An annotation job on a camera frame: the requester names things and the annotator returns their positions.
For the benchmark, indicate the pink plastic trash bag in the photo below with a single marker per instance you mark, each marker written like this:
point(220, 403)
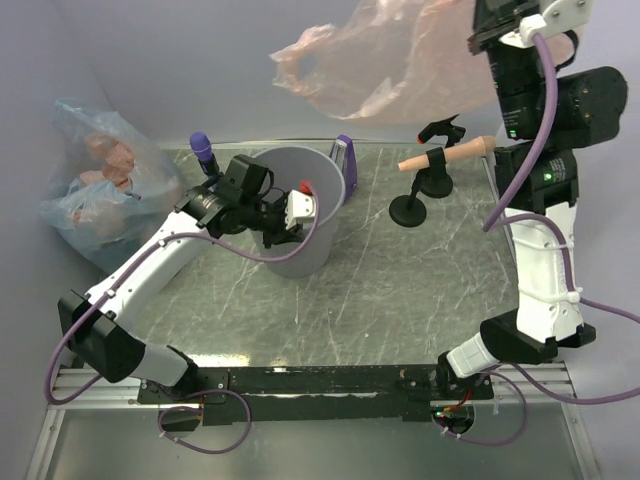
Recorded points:
point(393, 62)

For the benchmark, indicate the black microphone stand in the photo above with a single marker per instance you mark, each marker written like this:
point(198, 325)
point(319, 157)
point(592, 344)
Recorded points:
point(435, 181)

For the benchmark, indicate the purple microphone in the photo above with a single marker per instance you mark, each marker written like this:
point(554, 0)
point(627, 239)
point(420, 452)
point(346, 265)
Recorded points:
point(201, 147)

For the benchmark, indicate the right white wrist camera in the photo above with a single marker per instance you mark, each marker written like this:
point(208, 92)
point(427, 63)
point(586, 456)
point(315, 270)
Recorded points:
point(555, 17)

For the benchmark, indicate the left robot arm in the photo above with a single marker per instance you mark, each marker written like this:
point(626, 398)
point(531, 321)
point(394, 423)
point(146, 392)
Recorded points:
point(98, 325)

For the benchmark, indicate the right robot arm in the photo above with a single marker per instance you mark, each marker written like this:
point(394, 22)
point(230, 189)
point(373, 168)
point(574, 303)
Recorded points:
point(548, 116)

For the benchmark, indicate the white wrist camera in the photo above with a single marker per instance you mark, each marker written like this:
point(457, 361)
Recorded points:
point(555, 17)
point(300, 206)

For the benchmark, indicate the black microphone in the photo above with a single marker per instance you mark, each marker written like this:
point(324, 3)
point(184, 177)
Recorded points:
point(443, 127)

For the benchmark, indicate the purple metronome box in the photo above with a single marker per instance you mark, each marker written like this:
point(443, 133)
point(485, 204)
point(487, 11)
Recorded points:
point(343, 154)

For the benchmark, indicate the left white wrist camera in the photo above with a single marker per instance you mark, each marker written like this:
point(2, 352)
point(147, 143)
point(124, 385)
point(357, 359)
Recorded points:
point(300, 206)

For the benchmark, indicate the blue bag of pink bags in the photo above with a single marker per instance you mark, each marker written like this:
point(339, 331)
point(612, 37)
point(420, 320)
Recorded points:
point(113, 190)

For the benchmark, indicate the beige microphone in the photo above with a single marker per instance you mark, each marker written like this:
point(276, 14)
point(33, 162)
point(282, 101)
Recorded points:
point(479, 147)

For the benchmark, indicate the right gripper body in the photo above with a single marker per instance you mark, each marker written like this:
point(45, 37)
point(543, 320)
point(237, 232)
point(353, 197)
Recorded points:
point(485, 37)

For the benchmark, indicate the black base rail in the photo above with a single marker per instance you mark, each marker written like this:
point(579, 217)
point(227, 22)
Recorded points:
point(408, 392)

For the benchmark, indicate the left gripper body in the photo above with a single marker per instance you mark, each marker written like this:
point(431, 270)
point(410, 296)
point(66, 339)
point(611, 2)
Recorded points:
point(268, 218)

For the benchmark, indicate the grey plastic trash bin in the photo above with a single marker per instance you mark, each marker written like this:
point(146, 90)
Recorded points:
point(313, 189)

